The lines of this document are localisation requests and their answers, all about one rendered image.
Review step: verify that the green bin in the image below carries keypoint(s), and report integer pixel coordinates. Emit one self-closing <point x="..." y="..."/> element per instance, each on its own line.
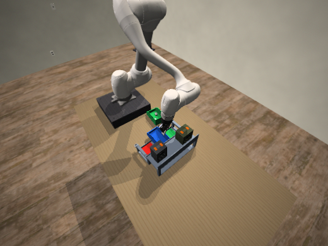
<point x="152" y="116"/>

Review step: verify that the blue bin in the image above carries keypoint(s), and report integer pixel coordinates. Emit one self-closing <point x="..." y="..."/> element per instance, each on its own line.
<point x="156" y="135"/>

